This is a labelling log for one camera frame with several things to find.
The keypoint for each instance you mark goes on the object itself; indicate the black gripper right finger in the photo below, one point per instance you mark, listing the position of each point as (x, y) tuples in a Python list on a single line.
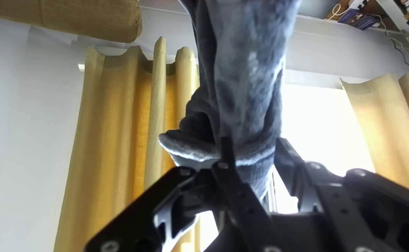
[(364, 211)]

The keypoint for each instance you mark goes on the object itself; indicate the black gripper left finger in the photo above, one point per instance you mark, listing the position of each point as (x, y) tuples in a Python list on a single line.
[(158, 219)]

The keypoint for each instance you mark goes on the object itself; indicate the dark grey robe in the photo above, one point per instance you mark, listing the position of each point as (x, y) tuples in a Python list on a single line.
[(242, 51)]

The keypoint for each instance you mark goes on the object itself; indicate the yellow right curtain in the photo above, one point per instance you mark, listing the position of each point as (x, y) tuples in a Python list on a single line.
[(382, 107)]

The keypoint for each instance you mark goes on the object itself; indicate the yellow curtain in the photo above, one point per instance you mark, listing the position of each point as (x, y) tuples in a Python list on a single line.
[(382, 107), (128, 102)]

